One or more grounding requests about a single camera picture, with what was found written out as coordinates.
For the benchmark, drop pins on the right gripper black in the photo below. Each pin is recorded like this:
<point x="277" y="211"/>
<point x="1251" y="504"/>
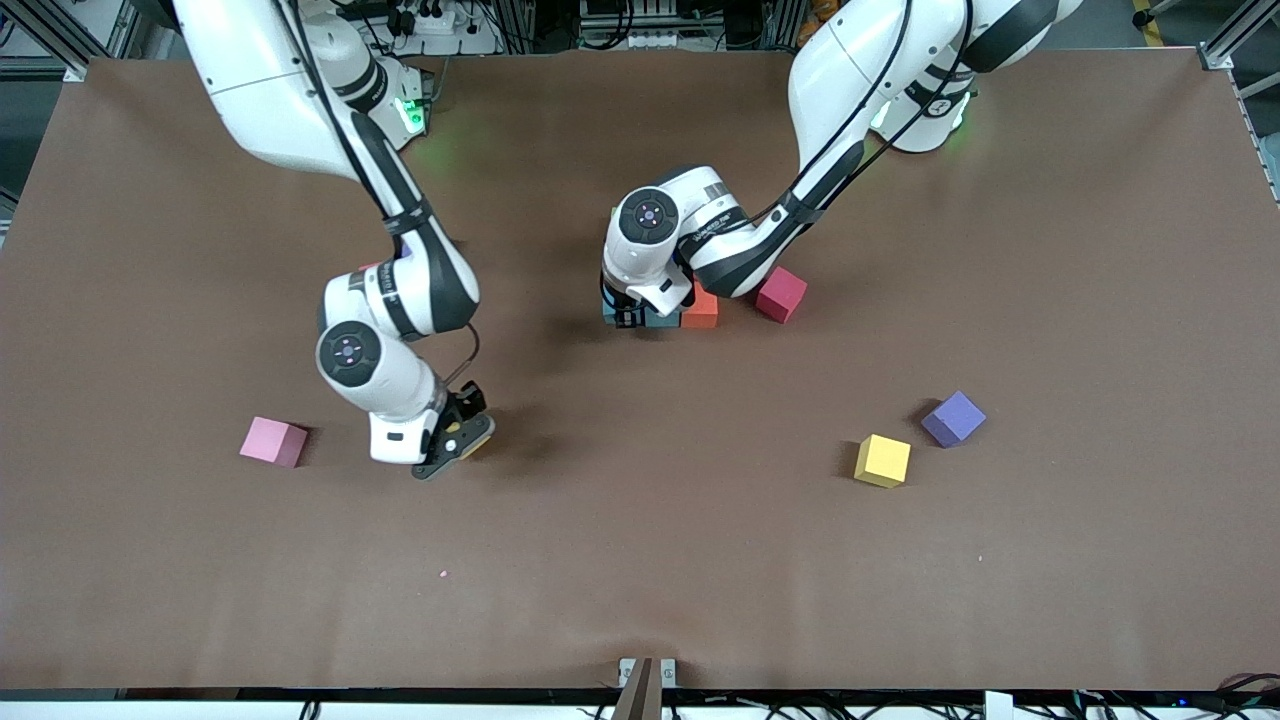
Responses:
<point x="466" y="404"/>

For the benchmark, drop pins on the cyan foam cube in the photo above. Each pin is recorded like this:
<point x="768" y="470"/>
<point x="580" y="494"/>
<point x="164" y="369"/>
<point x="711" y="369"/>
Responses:
<point x="618" y="312"/>
<point x="662" y="320"/>

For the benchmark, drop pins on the orange foam cube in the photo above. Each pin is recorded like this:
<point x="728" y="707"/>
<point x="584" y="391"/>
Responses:
<point x="700" y="312"/>

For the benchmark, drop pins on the pink foam cube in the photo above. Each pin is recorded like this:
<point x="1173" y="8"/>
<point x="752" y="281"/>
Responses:
<point x="268" y="440"/>

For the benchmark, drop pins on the purple foam cube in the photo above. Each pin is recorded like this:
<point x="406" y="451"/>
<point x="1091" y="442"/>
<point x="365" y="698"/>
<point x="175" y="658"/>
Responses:
<point x="953" y="418"/>

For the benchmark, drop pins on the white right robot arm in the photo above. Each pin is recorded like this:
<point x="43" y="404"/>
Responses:
<point x="260" y="80"/>

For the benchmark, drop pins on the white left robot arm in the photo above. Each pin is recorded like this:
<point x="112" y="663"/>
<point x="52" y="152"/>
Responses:
<point x="850" y="60"/>

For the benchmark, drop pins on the brown table cover sheet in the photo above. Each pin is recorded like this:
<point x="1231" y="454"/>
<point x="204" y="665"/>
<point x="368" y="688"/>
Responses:
<point x="640" y="560"/>

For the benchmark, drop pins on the white rack device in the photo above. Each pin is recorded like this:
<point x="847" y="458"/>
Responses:
<point x="640" y="38"/>

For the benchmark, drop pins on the white power strip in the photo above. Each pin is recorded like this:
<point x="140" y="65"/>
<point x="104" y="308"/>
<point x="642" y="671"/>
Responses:
<point x="440" y="25"/>

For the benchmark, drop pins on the bag of oranges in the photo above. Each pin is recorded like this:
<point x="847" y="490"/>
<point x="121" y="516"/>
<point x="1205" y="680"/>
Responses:
<point x="812" y="35"/>

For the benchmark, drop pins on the silver metal bracket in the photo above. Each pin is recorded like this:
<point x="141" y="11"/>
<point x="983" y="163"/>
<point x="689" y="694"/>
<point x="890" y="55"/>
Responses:
<point x="627" y="668"/>

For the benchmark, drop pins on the brown camera stand post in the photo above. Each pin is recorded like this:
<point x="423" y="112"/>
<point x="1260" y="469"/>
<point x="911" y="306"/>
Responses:
<point x="640" y="700"/>

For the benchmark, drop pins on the aluminium frame profile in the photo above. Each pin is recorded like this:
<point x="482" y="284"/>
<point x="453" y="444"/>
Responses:
<point x="1240" y="30"/>
<point x="45" y="35"/>

